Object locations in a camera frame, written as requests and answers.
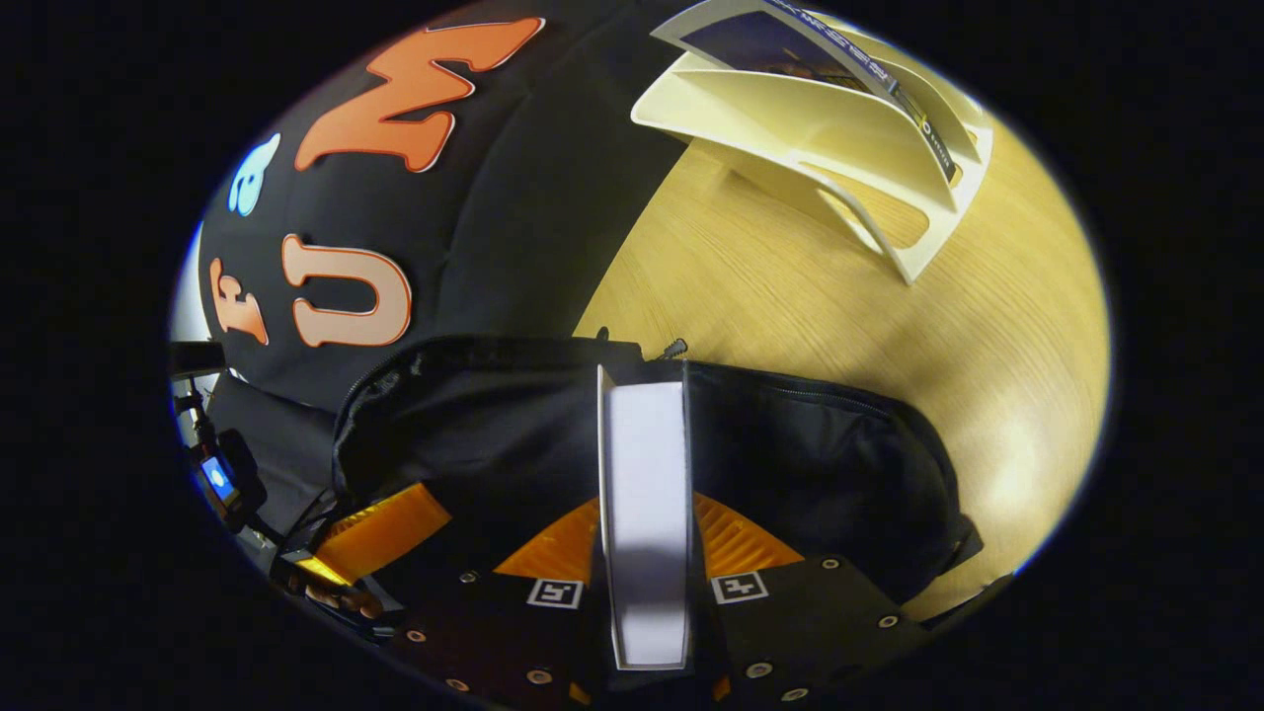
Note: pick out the black schoolbag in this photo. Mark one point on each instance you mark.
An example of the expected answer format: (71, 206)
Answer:
(494, 425)

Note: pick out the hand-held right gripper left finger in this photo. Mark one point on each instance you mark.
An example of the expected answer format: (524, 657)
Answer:
(494, 632)

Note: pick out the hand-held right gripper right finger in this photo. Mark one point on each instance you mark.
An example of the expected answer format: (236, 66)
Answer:
(810, 622)

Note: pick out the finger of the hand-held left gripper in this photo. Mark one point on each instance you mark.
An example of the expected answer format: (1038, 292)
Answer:
(385, 528)
(316, 571)

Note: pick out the black backdrop cloth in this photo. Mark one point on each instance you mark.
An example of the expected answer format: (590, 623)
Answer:
(543, 197)

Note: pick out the white desktop bookshelf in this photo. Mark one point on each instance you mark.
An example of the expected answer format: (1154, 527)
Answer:
(820, 128)

